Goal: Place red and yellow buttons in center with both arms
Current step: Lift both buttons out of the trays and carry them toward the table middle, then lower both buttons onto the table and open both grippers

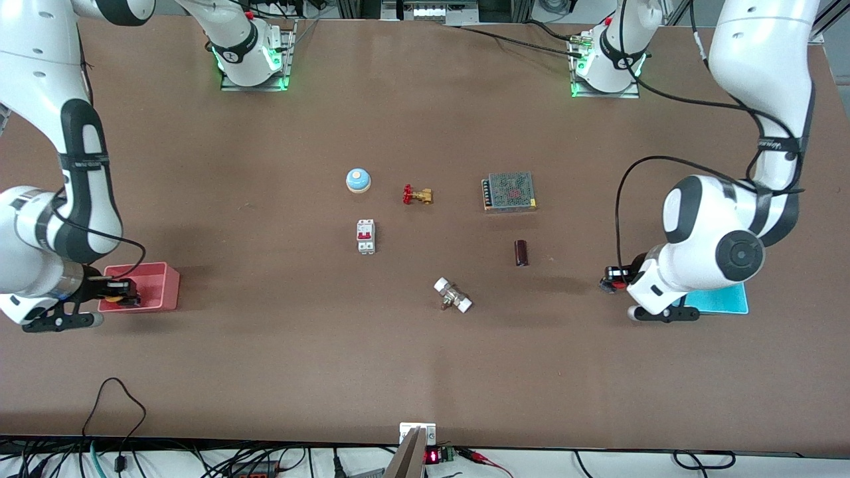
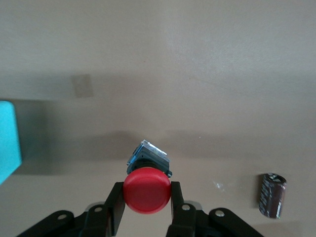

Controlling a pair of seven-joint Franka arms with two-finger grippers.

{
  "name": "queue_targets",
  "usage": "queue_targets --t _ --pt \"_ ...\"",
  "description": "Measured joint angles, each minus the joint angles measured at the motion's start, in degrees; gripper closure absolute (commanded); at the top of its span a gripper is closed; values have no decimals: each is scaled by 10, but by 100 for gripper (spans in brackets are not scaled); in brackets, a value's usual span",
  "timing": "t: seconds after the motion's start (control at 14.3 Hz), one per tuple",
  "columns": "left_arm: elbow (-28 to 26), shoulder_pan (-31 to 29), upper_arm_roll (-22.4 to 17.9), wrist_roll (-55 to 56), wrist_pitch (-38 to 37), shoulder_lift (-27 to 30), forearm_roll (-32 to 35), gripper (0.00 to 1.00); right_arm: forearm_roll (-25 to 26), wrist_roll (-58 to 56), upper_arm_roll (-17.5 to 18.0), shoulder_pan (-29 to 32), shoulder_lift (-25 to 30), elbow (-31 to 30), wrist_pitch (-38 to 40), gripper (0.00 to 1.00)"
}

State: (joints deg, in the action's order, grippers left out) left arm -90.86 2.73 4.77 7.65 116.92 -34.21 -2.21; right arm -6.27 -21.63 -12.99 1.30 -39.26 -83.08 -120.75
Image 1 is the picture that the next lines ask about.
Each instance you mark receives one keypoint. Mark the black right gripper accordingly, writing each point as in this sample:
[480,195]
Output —
[95,287]

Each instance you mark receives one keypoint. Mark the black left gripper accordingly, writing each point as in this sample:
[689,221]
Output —
[636,269]

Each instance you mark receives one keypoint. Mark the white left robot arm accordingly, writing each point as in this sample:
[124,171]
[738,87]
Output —
[724,232]

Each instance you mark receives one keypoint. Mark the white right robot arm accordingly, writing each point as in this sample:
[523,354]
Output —
[40,99]

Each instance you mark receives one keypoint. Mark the pink plastic bin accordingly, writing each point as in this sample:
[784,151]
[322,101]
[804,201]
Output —
[159,289]

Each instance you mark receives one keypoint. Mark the dark brown cylindrical capacitor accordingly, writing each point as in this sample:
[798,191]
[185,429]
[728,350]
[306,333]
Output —
[521,253]

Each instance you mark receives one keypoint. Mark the cyan plastic bin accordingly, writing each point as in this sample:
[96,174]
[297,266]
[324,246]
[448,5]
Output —
[720,300]

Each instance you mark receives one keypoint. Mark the metal mesh power supply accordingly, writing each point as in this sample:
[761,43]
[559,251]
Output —
[510,192]

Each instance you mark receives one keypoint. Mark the metal valve white caps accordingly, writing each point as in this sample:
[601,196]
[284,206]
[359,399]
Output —
[453,295]

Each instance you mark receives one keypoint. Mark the orange terminal connector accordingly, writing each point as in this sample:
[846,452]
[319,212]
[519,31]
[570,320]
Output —
[255,470]

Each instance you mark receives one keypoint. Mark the white circuit breaker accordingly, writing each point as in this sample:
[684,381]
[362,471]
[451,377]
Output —
[366,236]

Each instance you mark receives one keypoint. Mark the red LED display module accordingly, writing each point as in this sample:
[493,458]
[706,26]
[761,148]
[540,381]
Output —
[432,456]

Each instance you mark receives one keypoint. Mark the blue dome call bell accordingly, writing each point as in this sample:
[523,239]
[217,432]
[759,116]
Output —
[358,180]

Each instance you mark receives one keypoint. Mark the grey control box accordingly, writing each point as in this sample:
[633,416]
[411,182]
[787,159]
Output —
[428,10]

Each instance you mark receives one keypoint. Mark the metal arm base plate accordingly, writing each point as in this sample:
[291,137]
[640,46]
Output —
[634,91]
[287,66]

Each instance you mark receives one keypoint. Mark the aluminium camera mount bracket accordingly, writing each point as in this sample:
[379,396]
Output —
[415,445]

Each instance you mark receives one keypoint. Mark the aluminium frame rail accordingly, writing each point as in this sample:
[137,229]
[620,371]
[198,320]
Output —
[827,23]

